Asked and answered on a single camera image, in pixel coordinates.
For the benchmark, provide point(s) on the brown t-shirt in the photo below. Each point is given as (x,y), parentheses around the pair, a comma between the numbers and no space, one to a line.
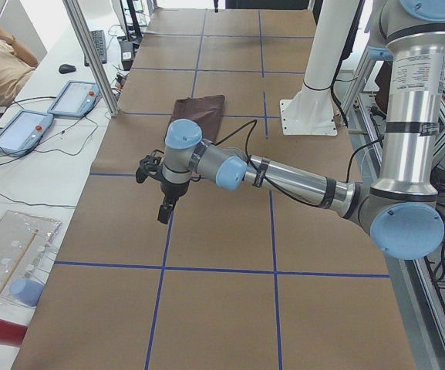
(206,111)

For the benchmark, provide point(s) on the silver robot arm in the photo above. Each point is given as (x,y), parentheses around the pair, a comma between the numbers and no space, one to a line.
(398,210)

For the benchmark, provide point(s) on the black box with label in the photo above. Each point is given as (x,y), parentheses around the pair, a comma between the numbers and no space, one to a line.
(127,54)

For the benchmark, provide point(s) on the black keyboard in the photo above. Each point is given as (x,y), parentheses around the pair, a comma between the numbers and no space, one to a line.
(99,40)

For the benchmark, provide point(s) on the right teach pendant tablet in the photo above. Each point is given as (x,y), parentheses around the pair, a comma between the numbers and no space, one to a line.
(75,100)

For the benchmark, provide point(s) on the teach pendant tablet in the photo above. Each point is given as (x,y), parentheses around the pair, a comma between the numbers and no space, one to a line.
(75,100)
(23,132)

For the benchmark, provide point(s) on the wooden stick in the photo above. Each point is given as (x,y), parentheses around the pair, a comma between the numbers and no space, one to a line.
(12,269)

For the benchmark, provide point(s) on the blue plastic cup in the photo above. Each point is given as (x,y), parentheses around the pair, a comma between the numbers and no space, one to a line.
(26,291)

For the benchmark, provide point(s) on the left teach pendant tablet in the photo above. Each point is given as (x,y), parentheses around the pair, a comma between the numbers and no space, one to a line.
(23,132)

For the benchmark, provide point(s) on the black computer mouse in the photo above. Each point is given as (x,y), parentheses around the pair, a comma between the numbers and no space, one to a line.
(66,68)

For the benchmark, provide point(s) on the clear plastic bag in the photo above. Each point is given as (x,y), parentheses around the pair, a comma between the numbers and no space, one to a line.
(15,231)

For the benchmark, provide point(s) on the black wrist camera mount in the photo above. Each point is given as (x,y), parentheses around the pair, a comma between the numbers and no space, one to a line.
(150,166)

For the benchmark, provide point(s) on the aluminium frame post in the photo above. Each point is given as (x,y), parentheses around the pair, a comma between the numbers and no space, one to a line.
(81,30)

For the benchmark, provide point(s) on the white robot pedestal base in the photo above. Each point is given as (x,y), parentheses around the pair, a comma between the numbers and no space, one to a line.
(310,112)

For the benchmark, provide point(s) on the aluminium frame truss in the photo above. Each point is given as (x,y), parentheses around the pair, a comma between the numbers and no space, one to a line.
(421,283)

